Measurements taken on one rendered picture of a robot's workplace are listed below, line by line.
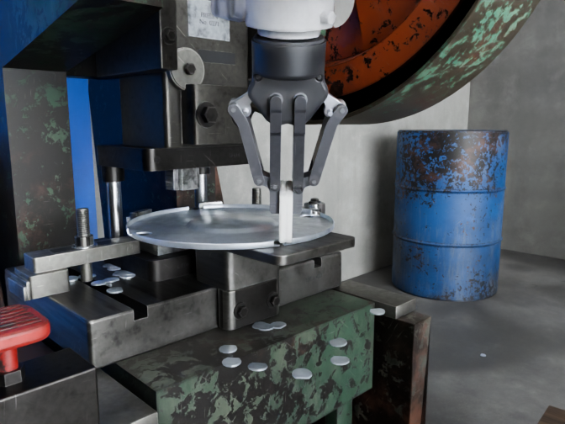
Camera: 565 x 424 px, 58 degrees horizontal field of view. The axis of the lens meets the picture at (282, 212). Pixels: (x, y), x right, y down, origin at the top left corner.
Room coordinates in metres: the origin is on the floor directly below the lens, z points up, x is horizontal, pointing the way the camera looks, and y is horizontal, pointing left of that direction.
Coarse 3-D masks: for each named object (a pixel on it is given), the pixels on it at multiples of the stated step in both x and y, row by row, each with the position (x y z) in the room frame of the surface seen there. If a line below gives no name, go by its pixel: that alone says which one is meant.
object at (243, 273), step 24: (312, 240) 0.63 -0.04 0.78; (336, 240) 0.63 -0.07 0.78; (216, 264) 0.66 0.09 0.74; (240, 264) 0.66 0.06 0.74; (264, 264) 0.69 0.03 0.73; (288, 264) 0.56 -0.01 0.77; (240, 288) 0.66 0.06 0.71; (264, 288) 0.69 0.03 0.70; (240, 312) 0.65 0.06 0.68; (264, 312) 0.69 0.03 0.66
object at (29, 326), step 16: (0, 320) 0.41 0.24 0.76; (16, 320) 0.41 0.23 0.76; (32, 320) 0.41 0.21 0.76; (48, 320) 0.42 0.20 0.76; (0, 336) 0.38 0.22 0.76; (16, 336) 0.39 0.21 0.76; (32, 336) 0.40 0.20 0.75; (0, 352) 0.41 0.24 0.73; (16, 352) 0.41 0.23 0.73; (0, 368) 0.41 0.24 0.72
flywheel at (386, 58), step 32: (384, 0) 0.98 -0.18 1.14; (416, 0) 0.93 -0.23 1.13; (448, 0) 0.85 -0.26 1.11; (352, 32) 1.03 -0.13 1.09; (384, 32) 0.98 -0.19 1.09; (416, 32) 0.89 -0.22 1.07; (448, 32) 0.88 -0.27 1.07; (352, 64) 0.98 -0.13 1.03; (384, 64) 0.93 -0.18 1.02; (416, 64) 0.93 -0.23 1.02; (352, 96) 1.02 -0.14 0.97
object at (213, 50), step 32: (192, 0) 0.73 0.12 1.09; (192, 32) 0.73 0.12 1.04; (224, 32) 0.77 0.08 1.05; (192, 64) 0.70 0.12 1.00; (224, 64) 0.77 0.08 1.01; (128, 96) 0.77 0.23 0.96; (160, 96) 0.70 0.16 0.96; (192, 96) 0.70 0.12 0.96; (224, 96) 0.73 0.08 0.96; (128, 128) 0.77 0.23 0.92; (160, 128) 0.71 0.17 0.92; (192, 128) 0.70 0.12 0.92; (224, 128) 0.73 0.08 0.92
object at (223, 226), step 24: (144, 216) 0.76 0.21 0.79; (168, 216) 0.78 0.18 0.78; (192, 216) 0.78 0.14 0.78; (216, 216) 0.75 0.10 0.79; (240, 216) 0.75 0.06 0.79; (264, 216) 0.75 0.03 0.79; (144, 240) 0.61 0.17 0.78; (168, 240) 0.62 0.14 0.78; (192, 240) 0.62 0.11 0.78; (216, 240) 0.62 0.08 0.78; (240, 240) 0.62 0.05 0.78; (264, 240) 0.62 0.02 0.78
